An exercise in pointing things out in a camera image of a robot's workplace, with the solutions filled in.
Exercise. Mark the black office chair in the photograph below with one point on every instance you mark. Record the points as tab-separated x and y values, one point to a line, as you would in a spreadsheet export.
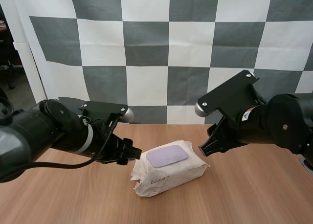
11	70

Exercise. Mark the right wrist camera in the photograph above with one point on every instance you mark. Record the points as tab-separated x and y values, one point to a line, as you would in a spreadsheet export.
227	94

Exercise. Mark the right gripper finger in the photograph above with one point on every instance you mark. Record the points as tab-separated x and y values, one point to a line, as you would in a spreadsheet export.
212	131
207	147

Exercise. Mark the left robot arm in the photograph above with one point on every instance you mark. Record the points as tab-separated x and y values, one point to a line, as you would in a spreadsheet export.
36	131

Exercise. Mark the checked cloth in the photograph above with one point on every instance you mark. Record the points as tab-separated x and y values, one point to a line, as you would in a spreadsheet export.
146	38

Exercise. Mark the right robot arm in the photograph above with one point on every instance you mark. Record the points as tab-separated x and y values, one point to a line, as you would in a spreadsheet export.
281	123

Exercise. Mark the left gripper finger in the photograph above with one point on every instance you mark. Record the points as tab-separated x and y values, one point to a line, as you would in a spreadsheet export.
133	149
133	156

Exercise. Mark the white wet wipes pack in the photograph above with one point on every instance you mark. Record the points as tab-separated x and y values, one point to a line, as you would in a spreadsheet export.
171	175

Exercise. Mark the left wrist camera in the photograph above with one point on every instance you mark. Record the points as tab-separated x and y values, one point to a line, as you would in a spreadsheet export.
102	109

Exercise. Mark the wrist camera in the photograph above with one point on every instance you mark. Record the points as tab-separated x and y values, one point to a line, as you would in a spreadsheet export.
102	109
227	94

